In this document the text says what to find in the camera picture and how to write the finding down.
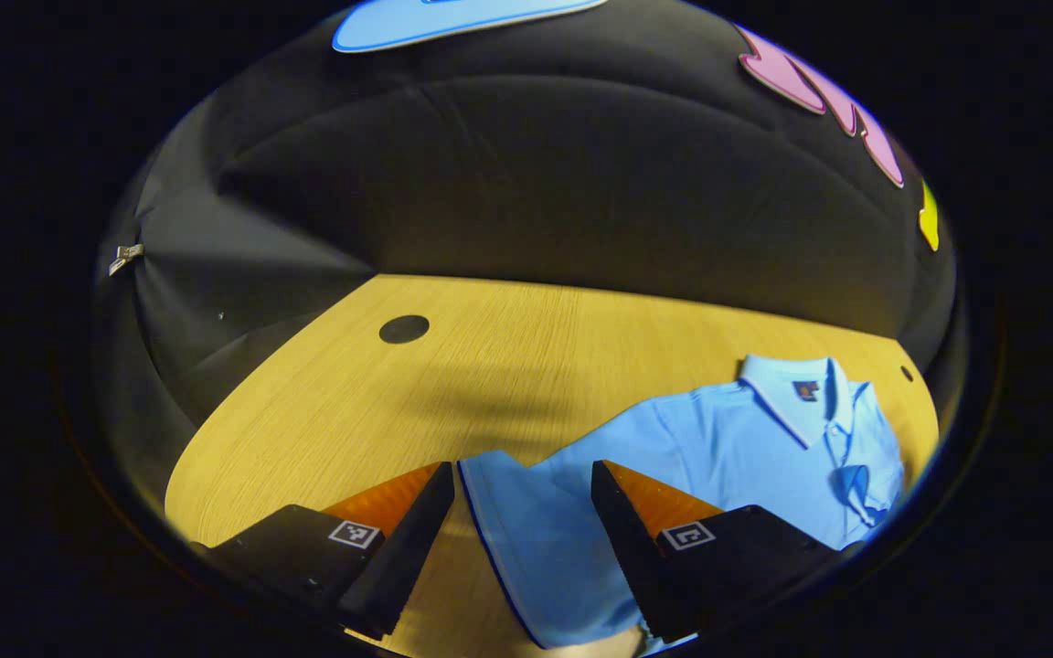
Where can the silver binder clip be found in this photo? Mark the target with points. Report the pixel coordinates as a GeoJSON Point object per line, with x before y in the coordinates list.
{"type": "Point", "coordinates": [124, 258]}

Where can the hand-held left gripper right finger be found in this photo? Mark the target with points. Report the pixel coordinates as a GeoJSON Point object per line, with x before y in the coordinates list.
{"type": "Point", "coordinates": [636, 567]}

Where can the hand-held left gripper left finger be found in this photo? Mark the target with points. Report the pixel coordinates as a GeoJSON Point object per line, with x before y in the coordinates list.
{"type": "Point", "coordinates": [403, 557]}

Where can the black backdrop cloth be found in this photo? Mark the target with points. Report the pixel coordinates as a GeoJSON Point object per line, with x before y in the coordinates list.
{"type": "Point", "coordinates": [536, 174]}

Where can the light blue T-shirt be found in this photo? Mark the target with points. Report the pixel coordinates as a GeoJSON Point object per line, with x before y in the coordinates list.
{"type": "Point", "coordinates": [718, 448]}

